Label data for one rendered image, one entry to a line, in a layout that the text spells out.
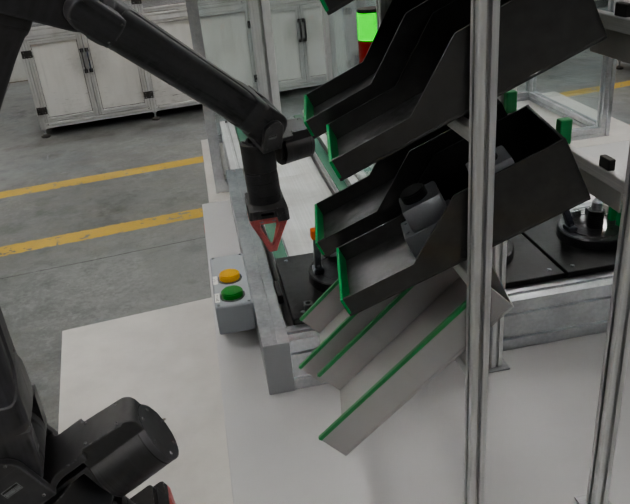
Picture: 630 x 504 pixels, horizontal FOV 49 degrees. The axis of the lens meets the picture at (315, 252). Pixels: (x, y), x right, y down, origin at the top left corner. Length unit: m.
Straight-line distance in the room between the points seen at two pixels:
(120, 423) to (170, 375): 0.69
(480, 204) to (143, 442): 0.38
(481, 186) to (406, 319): 0.30
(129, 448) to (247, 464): 0.48
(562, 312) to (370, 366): 0.46
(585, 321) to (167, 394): 0.75
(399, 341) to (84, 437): 0.45
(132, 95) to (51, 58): 0.71
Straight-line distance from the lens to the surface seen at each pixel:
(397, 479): 1.04
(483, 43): 0.65
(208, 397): 1.23
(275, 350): 1.15
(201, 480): 1.08
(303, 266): 1.35
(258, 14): 2.20
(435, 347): 0.80
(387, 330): 0.93
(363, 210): 0.95
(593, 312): 1.33
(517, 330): 1.28
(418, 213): 0.77
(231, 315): 1.28
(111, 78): 6.36
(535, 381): 1.23
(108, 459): 0.64
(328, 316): 1.09
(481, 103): 0.66
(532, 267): 1.33
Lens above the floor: 1.60
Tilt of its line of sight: 27 degrees down
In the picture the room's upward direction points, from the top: 6 degrees counter-clockwise
